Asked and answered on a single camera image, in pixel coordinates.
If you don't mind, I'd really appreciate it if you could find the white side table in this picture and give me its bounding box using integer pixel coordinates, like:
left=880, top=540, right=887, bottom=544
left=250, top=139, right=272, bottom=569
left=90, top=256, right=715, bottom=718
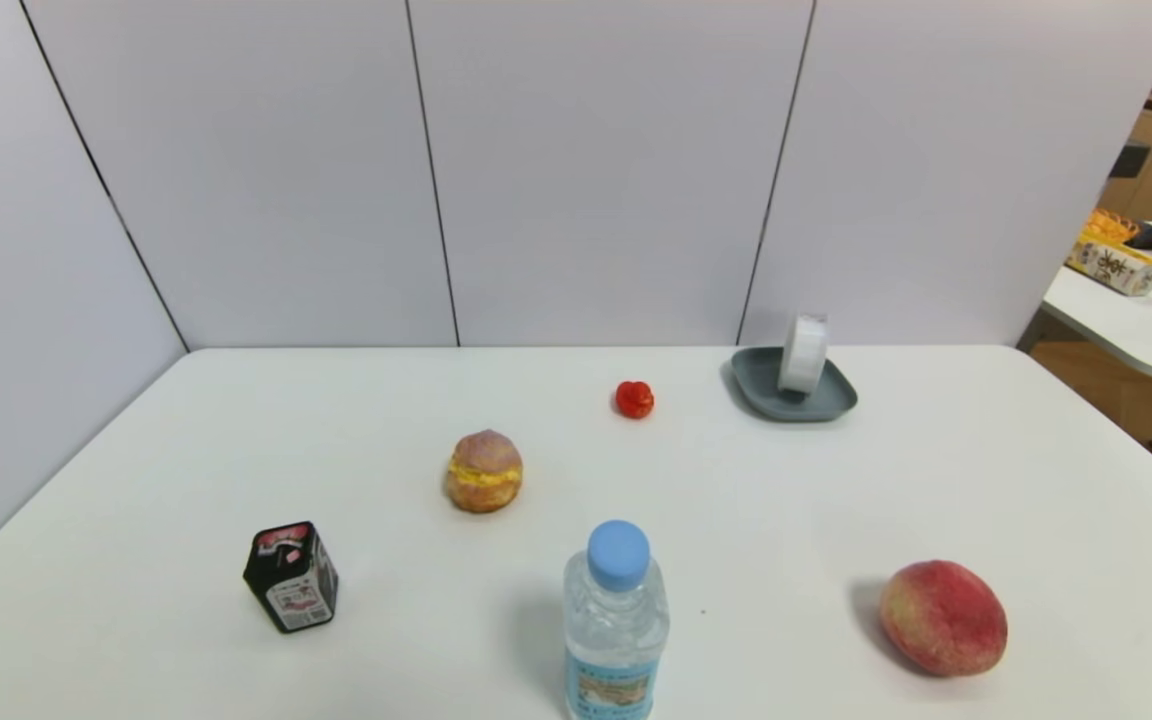
left=1021, top=245, right=1152, bottom=384

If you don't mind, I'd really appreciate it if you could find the translucent tape roll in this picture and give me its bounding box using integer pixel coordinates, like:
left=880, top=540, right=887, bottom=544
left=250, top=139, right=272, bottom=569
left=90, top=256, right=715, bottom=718
left=778, top=314, right=828, bottom=395

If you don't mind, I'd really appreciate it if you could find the water bottle with blue cap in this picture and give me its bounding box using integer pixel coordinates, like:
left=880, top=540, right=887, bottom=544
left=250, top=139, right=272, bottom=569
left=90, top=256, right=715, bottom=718
left=563, top=519, right=671, bottom=720

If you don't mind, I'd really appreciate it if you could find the orange snack pile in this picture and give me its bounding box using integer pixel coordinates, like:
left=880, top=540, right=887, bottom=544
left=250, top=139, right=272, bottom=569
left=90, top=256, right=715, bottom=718
left=1084, top=208, right=1142, bottom=246

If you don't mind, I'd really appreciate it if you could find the grey-blue dish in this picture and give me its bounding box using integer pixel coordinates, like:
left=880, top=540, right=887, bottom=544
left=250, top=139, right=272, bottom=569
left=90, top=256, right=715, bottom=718
left=731, top=346, right=859, bottom=423

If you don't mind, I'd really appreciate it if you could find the black box with pink label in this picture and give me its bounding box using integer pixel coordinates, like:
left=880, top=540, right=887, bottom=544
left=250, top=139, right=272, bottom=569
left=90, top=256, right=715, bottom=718
left=242, top=520, right=339, bottom=635

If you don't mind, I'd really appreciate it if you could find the red yellow peach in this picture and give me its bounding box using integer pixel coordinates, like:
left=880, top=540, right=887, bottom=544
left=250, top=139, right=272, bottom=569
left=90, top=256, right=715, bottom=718
left=879, top=560, right=1009, bottom=679

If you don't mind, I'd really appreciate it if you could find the cream puff bun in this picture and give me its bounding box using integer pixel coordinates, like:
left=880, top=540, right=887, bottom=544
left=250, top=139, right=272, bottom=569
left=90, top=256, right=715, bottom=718
left=444, top=429, right=525, bottom=515

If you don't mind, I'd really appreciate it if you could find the patterned cardboard box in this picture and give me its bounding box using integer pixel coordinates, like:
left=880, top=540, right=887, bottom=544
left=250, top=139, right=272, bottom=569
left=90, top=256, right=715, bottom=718
left=1066, top=238, right=1152, bottom=297

